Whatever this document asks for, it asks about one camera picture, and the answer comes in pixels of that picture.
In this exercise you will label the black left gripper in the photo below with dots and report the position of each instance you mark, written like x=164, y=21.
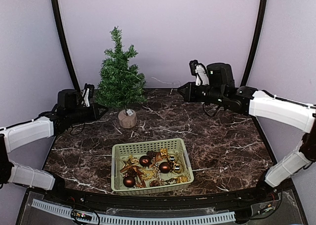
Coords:
x=95, y=114

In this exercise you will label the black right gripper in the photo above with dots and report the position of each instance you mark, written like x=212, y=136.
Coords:
x=190, y=96

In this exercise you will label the small green christmas tree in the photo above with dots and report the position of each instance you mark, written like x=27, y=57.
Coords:
x=121, y=84

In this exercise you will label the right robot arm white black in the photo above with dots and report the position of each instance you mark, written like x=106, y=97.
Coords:
x=267, y=107

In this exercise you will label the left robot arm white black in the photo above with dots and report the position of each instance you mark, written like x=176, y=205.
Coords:
x=46, y=125

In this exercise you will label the gold star ornament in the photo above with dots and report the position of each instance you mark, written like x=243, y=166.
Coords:
x=130, y=162

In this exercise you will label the gold gift box ornament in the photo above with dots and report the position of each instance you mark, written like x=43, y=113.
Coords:
x=181, y=179
x=163, y=153

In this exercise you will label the brown ball ornament middle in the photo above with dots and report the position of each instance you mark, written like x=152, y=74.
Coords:
x=145, y=161

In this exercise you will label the brown ball ornament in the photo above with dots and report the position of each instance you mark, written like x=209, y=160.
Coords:
x=145, y=161
x=165, y=167
x=129, y=181

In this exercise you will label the cream perforated plastic basket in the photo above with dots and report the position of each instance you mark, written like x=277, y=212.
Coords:
x=150, y=167

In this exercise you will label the pine cone ornament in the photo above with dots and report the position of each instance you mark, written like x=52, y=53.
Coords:
x=153, y=155

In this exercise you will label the brown ball ornament front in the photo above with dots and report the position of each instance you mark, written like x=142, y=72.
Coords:
x=129, y=181

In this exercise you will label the shiny gold ball ornament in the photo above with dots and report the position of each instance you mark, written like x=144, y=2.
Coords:
x=177, y=168

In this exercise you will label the brown ball ornament right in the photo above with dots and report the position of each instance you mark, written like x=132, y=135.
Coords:
x=165, y=167

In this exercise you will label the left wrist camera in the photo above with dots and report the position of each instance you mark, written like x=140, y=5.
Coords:
x=87, y=94

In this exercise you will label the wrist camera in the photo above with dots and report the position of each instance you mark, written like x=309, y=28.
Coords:
x=200, y=72
x=87, y=94

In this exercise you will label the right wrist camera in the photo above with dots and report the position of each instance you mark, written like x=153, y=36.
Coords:
x=200, y=72

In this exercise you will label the black front table rail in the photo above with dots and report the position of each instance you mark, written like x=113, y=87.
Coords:
x=101, y=202

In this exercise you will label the black corner frame post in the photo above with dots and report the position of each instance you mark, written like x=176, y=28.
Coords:
x=64, y=44

